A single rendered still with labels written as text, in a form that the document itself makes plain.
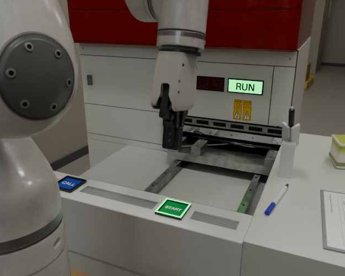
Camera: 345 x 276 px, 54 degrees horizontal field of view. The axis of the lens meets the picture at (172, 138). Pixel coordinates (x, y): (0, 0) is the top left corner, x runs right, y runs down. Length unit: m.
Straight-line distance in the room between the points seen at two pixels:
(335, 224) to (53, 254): 0.49
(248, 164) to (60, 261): 0.78
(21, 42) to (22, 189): 0.16
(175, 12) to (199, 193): 0.61
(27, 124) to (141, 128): 1.06
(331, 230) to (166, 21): 0.46
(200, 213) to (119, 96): 0.78
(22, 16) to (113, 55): 1.05
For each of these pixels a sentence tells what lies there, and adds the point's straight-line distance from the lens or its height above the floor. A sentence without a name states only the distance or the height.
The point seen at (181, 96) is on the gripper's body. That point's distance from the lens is 0.58.
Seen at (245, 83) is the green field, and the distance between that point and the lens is 1.16.
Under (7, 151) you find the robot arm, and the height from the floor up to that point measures 1.18.
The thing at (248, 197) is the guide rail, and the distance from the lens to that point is 0.98.
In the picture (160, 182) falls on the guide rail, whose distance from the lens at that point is 1.04.
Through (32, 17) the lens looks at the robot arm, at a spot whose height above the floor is 1.33.
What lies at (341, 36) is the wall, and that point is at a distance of 9.97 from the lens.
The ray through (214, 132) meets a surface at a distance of 1.22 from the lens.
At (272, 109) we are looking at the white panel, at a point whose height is 1.03.
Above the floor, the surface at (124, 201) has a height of 0.96.
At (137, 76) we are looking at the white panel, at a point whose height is 1.10.
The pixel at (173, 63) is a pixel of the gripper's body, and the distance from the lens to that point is 0.57.
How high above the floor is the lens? 1.33
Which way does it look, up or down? 20 degrees down
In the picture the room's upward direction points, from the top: straight up
